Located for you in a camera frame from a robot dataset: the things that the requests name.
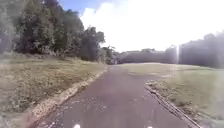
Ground green grass field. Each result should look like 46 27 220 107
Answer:
120 62 224 128

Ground distant row of trees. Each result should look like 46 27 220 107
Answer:
117 31 224 70

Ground dark asphalt path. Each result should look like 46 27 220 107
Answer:
33 64 192 128

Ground fallen branches at path edge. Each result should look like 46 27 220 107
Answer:
143 81 202 128

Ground pale kerb strip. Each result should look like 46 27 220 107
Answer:
25 67 108 128

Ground wood of tall trees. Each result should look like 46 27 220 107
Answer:
0 0 120 66

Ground dry grass bank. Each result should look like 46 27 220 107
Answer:
0 52 108 128

